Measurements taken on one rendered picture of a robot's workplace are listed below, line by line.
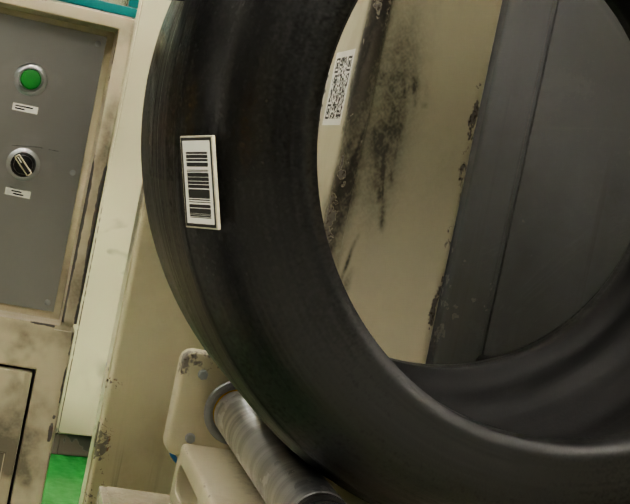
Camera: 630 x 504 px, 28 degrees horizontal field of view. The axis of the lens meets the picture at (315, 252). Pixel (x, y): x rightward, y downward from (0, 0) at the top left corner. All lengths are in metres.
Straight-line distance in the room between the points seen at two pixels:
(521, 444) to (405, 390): 0.09
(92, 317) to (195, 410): 3.34
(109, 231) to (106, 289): 0.21
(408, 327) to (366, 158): 0.17
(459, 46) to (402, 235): 0.19
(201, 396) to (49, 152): 0.47
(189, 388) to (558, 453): 0.41
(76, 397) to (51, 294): 3.01
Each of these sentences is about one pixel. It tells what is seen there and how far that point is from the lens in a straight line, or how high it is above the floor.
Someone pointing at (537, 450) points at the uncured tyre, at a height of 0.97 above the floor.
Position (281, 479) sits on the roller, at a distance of 0.90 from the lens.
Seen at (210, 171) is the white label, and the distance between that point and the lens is 0.80.
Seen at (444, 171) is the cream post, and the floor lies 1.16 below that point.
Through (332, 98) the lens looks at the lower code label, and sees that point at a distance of 1.27.
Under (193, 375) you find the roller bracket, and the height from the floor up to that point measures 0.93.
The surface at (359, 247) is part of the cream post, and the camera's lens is 1.20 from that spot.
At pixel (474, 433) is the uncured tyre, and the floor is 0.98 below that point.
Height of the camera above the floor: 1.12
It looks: 3 degrees down
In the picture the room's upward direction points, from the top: 12 degrees clockwise
